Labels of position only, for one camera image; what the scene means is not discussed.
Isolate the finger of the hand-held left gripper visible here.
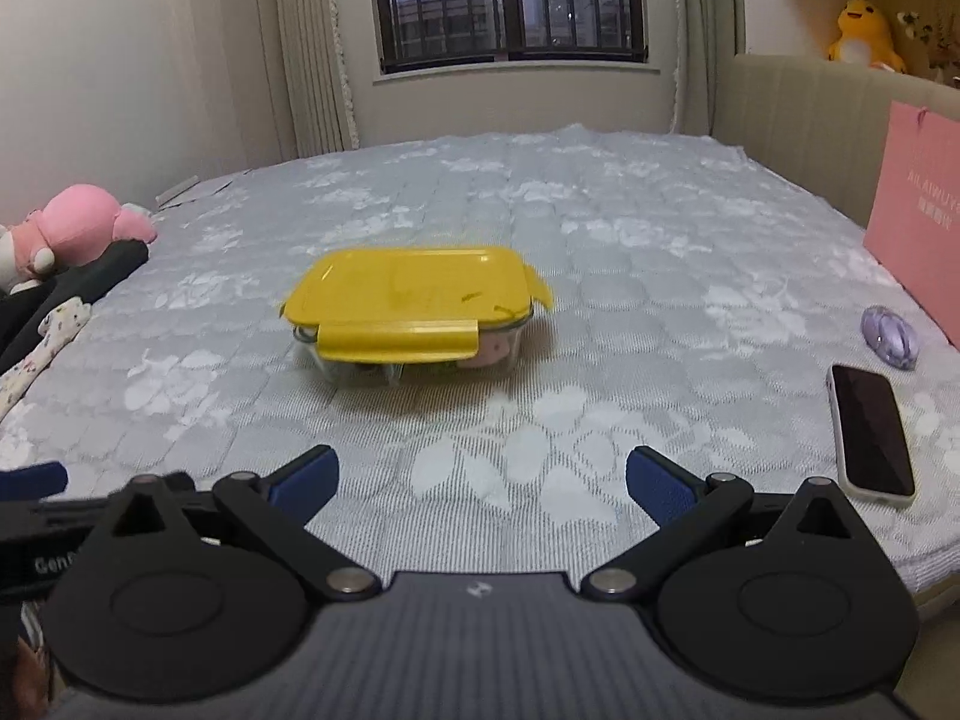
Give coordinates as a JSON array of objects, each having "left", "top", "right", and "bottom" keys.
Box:
[{"left": 0, "top": 461, "right": 113, "bottom": 533}]

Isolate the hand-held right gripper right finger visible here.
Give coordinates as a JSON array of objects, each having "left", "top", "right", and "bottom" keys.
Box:
[{"left": 581, "top": 445, "right": 863, "bottom": 602}]

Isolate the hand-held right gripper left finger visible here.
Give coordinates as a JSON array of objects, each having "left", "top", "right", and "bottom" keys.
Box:
[{"left": 101, "top": 444, "right": 380, "bottom": 602}]

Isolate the clear glass container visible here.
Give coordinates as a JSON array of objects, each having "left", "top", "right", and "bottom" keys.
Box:
[{"left": 292, "top": 300, "right": 537, "bottom": 389}]

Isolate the yellow container lid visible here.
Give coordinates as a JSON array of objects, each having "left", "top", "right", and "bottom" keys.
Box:
[{"left": 281, "top": 244, "right": 554, "bottom": 362}]

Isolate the pink small case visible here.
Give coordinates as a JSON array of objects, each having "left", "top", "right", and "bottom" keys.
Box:
[{"left": 457, "top": 336, "right": 518, "bottom": 370}]

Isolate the white floral cloth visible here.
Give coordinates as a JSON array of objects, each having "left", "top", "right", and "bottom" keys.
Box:
[{"left": 0, "top": 296, "right": 92, "bottom": 421}]

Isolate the dark cloth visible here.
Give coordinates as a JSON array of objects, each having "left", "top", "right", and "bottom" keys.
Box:
[{"left": 0, "top": 238, "right": 151, "bottom": 376}]

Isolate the smartphone with white case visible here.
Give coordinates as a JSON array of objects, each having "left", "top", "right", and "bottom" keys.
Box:
[{"left": 826, "top": 364, "right": 917, "bottom": 500}]

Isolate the grey floral bed cover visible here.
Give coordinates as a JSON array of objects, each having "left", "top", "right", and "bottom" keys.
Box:
[{"left": 0, "top": 124, "right": 960, "bottom": 601}]

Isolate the pink plush toy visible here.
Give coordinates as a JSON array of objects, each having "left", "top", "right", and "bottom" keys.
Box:
[{"left": 0, "top": 184, "right": 158, "bottom": 293}]

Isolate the purple computer mouse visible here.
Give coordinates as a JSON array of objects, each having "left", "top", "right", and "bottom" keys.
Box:
[{"left": 860, "top": 305, "right": 920, "bottom": 371}]

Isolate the pink paper bag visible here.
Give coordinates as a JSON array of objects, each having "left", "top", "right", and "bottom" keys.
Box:
[{"left": 862, "top": 100, "right": 960, "bottom": 350}]

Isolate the beige padded headboard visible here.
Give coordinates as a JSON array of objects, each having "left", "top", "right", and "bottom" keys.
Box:
[{"left": 716, "top": 52, "right": 960, "bottom": 241}]

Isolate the beige curtain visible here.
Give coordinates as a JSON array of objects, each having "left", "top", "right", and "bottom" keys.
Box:
[
  {"left": 670, "top": 0, "right": 743, "bottom": 137},
  {"left": 271, "top": 0, "right": 365, "bottom": 158}
]

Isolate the dark framed window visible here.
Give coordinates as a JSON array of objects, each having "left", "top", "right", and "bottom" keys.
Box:
[{"left": 367, "top": 0, "right": 647, "bottom": 76}]

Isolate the yellow plush toy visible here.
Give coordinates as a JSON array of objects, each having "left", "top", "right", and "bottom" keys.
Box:
[{"left": 827, "top": 0, "right": 907, "bottom": 74}]

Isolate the dried flower bunch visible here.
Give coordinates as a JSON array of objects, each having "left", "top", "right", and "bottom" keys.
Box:
[{"left": 896, "top": 9, "right": 960, "bottom": 87}]

